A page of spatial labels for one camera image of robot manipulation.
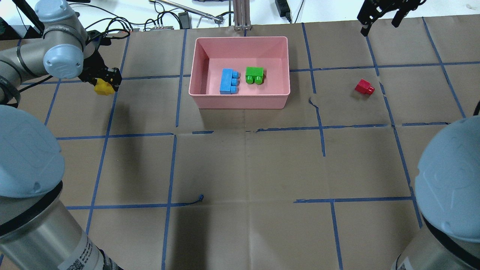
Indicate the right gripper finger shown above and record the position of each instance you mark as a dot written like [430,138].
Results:
[370,11]
[403,7]

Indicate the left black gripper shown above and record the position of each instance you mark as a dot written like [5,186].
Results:
[91,72]

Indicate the yellow toy block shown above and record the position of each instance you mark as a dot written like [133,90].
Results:
[103,88]

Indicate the red toy block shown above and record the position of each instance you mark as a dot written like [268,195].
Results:
[364,87]

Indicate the blue toy block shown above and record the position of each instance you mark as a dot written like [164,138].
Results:
[229,83]

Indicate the green toy block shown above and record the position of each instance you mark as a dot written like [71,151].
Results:
[254,75]

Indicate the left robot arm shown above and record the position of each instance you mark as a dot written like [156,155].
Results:
[37,230]

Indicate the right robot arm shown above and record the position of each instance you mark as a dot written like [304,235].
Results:
[438,145]

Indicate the pink plastic box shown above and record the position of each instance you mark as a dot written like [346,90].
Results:
[212,54]

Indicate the usb hub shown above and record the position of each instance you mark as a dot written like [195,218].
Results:
[130,30]
[159,28]

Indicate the black power adapter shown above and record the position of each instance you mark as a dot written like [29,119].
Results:
[283,9]

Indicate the metal rod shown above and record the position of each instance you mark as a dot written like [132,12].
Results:
[217,19]

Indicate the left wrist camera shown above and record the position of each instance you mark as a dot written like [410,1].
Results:
[98,38]

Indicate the aluminium frame post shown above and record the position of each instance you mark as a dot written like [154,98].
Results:
[242,19]

